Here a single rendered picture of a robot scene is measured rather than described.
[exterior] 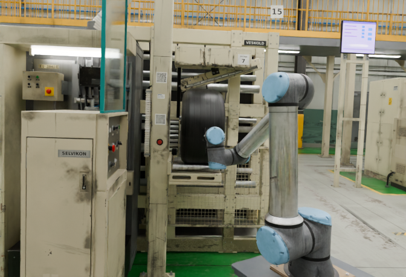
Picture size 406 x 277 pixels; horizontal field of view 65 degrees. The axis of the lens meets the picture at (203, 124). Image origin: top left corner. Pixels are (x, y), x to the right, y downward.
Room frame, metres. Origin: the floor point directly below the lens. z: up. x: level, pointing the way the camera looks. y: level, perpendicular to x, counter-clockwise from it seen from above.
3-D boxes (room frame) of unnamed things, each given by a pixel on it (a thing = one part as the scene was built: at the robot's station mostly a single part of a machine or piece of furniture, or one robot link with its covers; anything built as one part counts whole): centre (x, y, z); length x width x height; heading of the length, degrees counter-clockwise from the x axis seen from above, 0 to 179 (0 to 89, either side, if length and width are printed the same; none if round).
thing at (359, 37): (5.50, -2.60, 2.60); 0.60 x 0.05 x 0.55; 93
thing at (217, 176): (2.17, 0.04, 0.84); 0.36 x 0.09 x 0.06; 94
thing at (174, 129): (2.68, 0.29, 1.05); 0.20 x 0.15 x 0.30; 94
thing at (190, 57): (2.62, -0.06, 1.71); 0.61 x 0.25 x 0.15; 94
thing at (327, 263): (1.34, -0.49, 0.67); 0.19 x 0.19 x 0.10
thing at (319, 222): (1.33, -0.48, 0.81); 0.17 x 0.15 x 0.18; 123
